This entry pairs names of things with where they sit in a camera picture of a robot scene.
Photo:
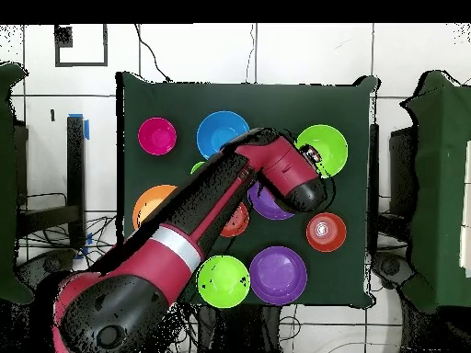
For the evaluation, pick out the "large orange plastic bowl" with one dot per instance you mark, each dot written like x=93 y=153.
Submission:
x=151 y=200

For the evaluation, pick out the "black post with blue tape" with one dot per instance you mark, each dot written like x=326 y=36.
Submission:
x=75 y=161

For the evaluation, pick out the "orange-red plastic bowl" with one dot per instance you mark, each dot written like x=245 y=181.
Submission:
x=237 y=224
x=326 y=242

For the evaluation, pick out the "grey square floor frame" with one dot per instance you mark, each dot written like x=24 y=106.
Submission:
x=81 y=64

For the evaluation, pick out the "blue plastic bowl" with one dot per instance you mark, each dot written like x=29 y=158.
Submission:
x=217 y=132

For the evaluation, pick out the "black pedestal foot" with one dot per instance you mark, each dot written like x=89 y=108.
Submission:
x=48 y=263
x=390 y=266

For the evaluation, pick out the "green plastic bowl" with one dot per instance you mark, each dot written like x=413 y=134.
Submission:
x=333 y=147
x=222 y=281

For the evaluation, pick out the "green plastic cup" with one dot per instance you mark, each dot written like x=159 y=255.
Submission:
x=196 y=167

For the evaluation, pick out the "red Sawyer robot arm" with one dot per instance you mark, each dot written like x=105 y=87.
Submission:
x=176 y=250

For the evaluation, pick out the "green cloth side table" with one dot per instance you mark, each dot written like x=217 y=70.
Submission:
x=7 y=147
x=441 y=184

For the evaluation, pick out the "purple plastic bowl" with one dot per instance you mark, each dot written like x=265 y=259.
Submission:
x=278 y=275
x=265 y=206

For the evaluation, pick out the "dark green tablecloth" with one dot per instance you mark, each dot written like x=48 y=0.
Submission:
x=257 y=106

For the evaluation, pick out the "small black floor object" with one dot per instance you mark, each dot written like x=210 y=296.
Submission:
x=53 y=115

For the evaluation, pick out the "pink plastic bowl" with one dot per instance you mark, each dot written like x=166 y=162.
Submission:
x=157 y=136

